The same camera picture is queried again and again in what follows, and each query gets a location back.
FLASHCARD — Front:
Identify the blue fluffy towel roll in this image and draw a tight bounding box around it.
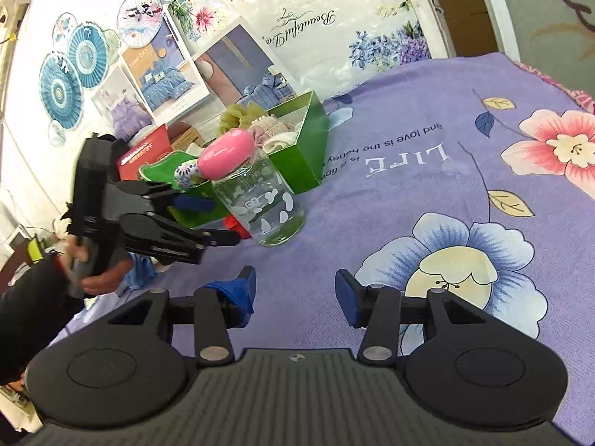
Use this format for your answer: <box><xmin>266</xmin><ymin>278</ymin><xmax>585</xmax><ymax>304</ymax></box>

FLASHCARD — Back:
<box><xmin>123</xmin><ymin>254</ymin><xmax>157</xmax><ymax>290</ymax></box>

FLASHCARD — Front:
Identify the floral patterned cloth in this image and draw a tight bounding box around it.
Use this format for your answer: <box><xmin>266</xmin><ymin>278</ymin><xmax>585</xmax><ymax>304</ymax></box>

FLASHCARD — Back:
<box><xmin>173</xmin><ymin>158</ymin><xmax>205</xmax><ymax>189</ymax></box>

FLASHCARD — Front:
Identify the beige knitted soft item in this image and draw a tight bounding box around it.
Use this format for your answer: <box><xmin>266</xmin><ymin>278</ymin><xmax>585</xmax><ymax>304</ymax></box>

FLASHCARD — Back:
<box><xmin>248</xmin><ymin>116</ymin><xmax>293</xmax><ymax>147</ymax></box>

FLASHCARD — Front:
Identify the black sleeved forearm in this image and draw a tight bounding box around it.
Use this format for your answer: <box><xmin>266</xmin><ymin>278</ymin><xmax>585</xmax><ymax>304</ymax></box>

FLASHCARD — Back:
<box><xmin>0</xmin><ymin>253</ymin><xmax>84</xmax><ymax>385</ymax></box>

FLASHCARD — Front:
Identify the red small soft ball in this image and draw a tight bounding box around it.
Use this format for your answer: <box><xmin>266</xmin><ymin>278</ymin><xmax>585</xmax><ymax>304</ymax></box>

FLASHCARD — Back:
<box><xmin>223</xmin><ymin>214</ymin><xmax>251</xmax><ymax>240</ymax></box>

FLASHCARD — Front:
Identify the person left hand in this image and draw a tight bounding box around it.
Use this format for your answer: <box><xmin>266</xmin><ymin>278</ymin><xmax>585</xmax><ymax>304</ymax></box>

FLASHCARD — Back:
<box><xmin>58</xmin><ymin>237</ymin><xmax>133</xmax><ymax>298</ymax></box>

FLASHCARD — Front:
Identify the red food box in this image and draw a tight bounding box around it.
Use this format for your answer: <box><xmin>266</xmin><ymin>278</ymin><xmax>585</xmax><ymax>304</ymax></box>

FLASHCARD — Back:
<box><xmin>116</xmin><ymin>122</ymin><xmax>206</xmax><ymax>182</ymax></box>

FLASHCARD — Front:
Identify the purple bedding poster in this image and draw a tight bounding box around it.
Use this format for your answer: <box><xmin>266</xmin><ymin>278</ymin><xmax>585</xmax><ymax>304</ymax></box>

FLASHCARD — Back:
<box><xmin>92</xmin><ymin>64</ymin><xmax>153</xmax><ymax>142</ymax></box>

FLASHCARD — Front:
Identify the glass jar pink lid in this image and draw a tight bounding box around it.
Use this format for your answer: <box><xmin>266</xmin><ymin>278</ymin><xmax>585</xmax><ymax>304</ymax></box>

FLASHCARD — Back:
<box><xmin>198</xmin><ymin>128</ymin><xmax>305</xmax><ymax>247</ymax></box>

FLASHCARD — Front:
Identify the teal round paper fan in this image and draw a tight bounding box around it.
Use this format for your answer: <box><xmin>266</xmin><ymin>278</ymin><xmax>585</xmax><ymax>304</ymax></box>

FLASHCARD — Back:
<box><xmin>39</xmin><ymin>51</ymin><xmax>83</xmax><ymax>130</ymax></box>

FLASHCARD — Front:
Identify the blue bedding poster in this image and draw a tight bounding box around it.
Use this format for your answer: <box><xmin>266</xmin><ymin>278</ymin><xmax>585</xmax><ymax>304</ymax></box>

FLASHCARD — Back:
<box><xmin>122</xmin><ymin>16</ymin><xmax>210</xmax><ymax>124</ymax></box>

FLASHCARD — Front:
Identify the blue round paper fan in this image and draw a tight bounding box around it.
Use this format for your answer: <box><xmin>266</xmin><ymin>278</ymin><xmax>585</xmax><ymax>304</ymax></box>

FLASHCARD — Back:
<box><xmin>68</xmin><ymin>22</ymin><xmax>108</xmax><ymax>89</ymax></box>

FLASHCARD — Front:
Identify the navy bedding poster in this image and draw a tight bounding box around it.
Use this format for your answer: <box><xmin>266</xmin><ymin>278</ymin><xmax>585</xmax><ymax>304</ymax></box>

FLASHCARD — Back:
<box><xmin>193</xmin><ymin>17</ymin><xmax>303</xmax><ymax>110</ymax></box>

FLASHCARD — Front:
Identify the purple floral tablecloth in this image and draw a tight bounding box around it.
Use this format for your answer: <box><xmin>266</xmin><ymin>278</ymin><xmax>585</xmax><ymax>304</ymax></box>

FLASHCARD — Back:
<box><xmin>34</xmin><ymin>54</ymin><xmax>594</xmax><ymax>445</ymax></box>

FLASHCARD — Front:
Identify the green cardboard box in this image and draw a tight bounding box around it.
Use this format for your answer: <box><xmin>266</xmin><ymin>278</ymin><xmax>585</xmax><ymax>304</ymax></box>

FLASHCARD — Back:
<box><xmin>139</xmin><ymin>90</ymin><xmax>331</xmax><ymax>229</ymax></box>

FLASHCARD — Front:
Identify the white round paper fan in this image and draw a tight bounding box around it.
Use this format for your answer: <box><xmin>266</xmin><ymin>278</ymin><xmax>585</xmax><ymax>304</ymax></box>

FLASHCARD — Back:
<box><xmin>117</xmin><ymin>0</ymin><xmax>163</xmax><ymax>48</ymax></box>

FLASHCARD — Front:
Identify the floral bedding package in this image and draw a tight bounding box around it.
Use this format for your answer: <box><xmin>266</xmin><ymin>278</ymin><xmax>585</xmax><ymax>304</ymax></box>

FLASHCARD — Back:
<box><xmin>163</xmin><ymin>0</ymin><xmax>450</xmax><ymax>99</ymax></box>

